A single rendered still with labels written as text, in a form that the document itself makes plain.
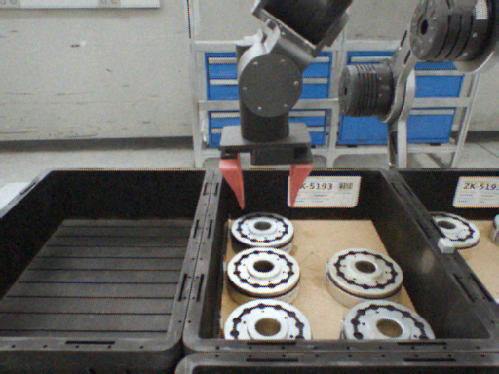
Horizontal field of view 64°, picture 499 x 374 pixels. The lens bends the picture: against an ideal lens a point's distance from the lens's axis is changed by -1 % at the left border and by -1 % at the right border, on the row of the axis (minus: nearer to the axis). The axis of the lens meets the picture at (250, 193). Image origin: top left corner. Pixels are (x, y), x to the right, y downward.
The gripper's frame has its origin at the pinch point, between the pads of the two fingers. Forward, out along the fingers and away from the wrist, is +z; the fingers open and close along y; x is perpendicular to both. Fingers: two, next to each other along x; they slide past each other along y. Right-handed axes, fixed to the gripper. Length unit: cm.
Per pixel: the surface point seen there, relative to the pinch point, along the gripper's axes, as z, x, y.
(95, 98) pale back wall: 56, 262, -129
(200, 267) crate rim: 3.2, -9.1, -7.9
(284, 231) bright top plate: 11.2, 8.9, 2.7
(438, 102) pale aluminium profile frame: 48, 189, 105
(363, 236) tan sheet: 14.9, 12.1, 16.5
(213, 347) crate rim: 3.0, -20.5, -5.3
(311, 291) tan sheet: 14.1, -2.1, 5.9
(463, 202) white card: 12.0, 17.5, 35.5
